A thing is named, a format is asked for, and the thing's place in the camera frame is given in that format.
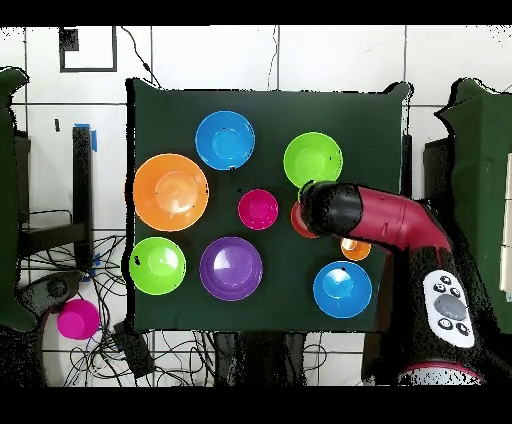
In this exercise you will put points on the pink plastic bowl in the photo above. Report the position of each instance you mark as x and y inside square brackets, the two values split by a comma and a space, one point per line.
[258, 209]

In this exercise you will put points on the red plastic bowl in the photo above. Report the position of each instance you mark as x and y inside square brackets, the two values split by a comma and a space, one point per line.
[296, 224]

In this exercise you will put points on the blue plastic bowl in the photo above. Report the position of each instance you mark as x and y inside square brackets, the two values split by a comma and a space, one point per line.
[342, 289]
[224, 140]

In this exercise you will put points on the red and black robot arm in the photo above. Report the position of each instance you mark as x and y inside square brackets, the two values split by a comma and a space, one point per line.
[384, 220]

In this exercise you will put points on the purple plastic bowl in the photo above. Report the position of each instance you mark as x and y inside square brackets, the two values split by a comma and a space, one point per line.
[231, 268]

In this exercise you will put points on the green plastic bowl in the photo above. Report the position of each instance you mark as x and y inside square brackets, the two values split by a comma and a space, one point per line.
[157, 266]
[312, 158]

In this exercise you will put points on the large orange plastic bowl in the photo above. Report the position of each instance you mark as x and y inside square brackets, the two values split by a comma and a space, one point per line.
[170, 192]

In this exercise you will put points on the orange plastic cup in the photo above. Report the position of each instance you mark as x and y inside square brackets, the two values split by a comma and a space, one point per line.
[356, 252]

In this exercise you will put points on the dark green tablecloth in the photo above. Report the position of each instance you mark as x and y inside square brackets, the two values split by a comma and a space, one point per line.
[360, 120]

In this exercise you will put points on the black stand with blue tape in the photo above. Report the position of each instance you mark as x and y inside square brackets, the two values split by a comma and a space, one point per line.
[82, 180]

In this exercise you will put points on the black power strip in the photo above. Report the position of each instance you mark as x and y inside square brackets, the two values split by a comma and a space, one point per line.
[134, 352]

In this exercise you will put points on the black box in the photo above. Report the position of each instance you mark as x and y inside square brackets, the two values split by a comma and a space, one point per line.
[438, 172]
[22, 176]

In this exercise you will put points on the pink plastic cup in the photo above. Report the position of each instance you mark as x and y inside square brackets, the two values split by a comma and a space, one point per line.
[78, 319]

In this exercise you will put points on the green cloth covered table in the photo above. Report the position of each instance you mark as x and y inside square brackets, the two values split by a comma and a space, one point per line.
[480, 180]
[8, 200]

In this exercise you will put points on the white box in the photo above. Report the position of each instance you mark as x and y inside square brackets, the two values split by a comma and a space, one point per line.
[507, 224]

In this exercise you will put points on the dark square floor frame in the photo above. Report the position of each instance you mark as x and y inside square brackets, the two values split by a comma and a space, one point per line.
[68, 40]

